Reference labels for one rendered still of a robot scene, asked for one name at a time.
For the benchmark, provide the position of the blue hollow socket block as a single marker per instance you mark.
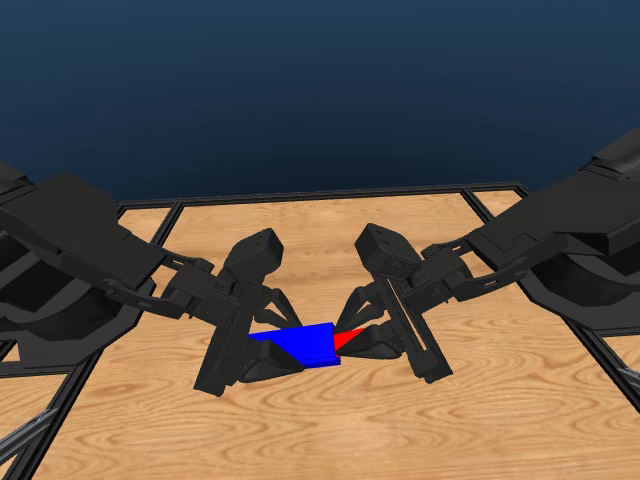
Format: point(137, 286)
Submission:
point(310, 342)

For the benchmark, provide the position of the black table frame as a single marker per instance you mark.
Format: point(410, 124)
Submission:
point(325, 195)

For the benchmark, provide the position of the thin red peg bar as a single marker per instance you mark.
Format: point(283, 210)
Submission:
point(345, 339)

